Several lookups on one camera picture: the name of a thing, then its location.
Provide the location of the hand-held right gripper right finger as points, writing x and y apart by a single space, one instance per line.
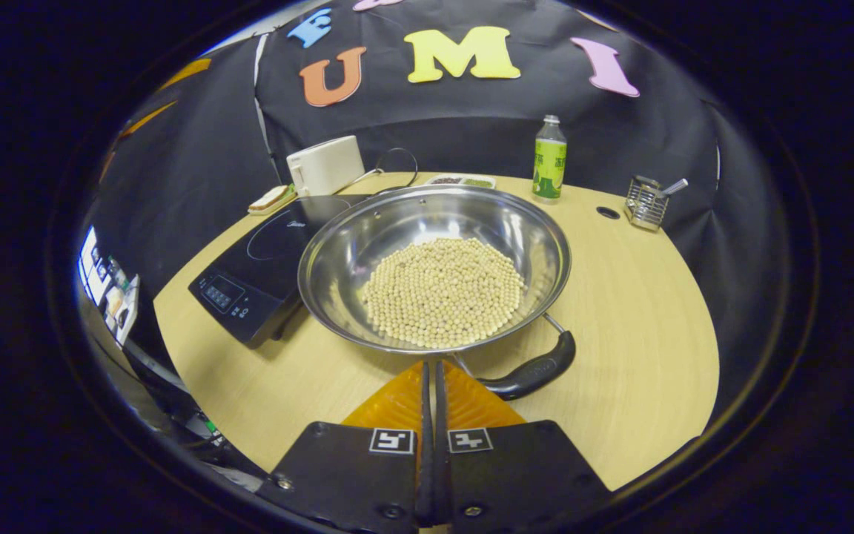
516 475

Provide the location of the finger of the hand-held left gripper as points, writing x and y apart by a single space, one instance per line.
188 72
149 117

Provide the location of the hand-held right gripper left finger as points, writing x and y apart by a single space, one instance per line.
353 475

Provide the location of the black induction cooktop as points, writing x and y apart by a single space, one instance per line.
256 274

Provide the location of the bread slice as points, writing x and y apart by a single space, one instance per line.
271 197

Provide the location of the white toaster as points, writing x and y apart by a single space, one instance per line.
327 167

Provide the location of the bright monitor screen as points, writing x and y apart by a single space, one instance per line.
104 285

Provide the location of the pile of pale soybeans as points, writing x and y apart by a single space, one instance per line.
442 293

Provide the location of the black table grommet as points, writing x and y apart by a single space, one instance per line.
607 213

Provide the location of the black backdrop cloth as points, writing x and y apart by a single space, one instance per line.
471 133

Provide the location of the white divided dish of beans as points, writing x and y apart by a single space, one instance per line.
460 181

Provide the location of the green label drink bottle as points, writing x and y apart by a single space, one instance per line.
549 167

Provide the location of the metal spoon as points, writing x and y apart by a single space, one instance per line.
675 186

